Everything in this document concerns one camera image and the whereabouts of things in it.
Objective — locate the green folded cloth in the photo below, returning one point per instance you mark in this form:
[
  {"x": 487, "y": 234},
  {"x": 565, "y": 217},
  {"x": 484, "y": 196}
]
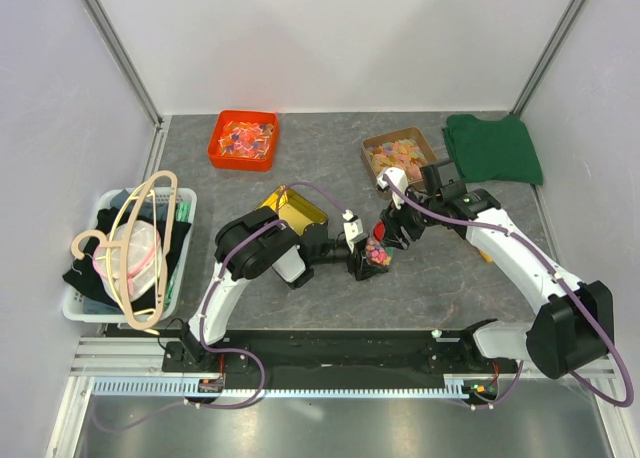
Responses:
[{"x": 498, "y": 150}]

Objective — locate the beige clothes hanger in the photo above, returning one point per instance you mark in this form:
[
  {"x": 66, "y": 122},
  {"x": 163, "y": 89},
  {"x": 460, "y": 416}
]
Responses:
[{"x": 117, "y": 246}]

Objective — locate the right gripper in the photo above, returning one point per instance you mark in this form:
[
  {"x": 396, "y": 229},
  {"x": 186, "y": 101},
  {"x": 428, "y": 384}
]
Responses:
[{"x": 393, "y": 219}]

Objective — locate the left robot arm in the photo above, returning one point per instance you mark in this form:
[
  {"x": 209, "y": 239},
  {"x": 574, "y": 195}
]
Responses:
[{"x": 260, "y": 241}]

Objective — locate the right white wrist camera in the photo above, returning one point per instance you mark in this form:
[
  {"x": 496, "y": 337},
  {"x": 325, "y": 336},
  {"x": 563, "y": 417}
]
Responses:
[{"x": 393, "y": 181}]

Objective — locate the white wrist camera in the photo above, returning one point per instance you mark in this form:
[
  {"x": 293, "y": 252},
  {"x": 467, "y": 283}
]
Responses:
[
  {"x": 353, "y": 229},
  {"x": 393, "y": 181}
]

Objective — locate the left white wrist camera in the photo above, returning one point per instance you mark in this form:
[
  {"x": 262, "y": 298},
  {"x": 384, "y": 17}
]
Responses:
[{"x": 353, "y": 229}]

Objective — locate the orange candy box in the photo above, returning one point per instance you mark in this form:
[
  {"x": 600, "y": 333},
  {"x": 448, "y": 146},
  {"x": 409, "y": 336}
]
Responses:
[{"x": 244, "y": 140}]

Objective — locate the star candy tin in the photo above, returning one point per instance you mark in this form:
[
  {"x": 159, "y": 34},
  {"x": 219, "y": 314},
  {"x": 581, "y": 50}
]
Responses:
[{"x": 303, "y": 216}]

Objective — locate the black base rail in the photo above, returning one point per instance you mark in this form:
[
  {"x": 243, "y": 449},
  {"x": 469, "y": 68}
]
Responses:
[{"x": 449, "y": 353}]

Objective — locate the clear glass jar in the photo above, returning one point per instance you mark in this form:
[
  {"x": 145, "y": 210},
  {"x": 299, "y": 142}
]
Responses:
[{"x": 376, "y": 254}]

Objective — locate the red jar lid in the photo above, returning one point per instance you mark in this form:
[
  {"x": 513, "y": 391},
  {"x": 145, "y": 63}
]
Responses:
[{"x": 379, "y": 231}]

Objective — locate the brown gummy candy box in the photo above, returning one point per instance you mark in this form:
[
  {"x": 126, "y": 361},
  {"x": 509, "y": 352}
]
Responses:
[{"x": 407, "y": 149}]

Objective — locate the white laundry basket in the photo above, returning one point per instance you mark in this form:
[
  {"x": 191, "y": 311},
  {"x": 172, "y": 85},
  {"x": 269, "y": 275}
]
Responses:
[{"x": 76, "y": 307}]

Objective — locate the yellow plastic scoop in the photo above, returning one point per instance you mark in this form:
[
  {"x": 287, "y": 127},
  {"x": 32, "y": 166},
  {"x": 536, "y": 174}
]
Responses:
[{"x": 486, "y": 256}]

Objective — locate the white cable duct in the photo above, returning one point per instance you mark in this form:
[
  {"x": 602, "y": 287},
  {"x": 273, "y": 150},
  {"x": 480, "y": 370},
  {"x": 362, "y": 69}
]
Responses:
[{"x": 178, "y": 387}]

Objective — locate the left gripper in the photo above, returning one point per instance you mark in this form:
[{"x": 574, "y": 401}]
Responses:
[{"x": 363, "y": 270}]

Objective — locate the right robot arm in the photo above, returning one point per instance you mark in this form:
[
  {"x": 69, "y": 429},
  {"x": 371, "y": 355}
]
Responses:
[{"x": 573, "y": 320}]

